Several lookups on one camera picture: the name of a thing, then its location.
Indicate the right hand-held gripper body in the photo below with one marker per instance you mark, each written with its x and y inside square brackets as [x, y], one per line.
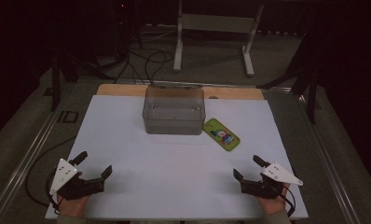
[267, 188]

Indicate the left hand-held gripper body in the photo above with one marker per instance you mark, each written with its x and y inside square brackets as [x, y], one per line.
[81, 186]

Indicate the clear grey plastic box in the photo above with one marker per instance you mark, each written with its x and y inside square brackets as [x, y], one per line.
[173, 124]

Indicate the person's right hand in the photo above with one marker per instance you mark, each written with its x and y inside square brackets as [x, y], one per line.
[275, 205]

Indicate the person's left hand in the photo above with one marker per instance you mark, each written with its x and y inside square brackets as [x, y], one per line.
[72, 207]

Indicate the black floor socket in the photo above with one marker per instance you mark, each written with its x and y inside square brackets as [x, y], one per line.
[69, 116]

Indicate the white table sheet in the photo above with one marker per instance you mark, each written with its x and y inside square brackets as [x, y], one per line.
[162, 174]

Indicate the dark round table grommet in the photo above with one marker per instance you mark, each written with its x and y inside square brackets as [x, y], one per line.
[213, 97]

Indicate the black stand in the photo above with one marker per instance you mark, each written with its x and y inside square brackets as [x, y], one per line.
[311, 93]
[55, 81]

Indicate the white metal stand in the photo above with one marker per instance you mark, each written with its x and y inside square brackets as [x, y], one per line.
[217, 23]

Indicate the metal floor rail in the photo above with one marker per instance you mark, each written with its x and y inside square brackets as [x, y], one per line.
[326, 161]
[25, 158]

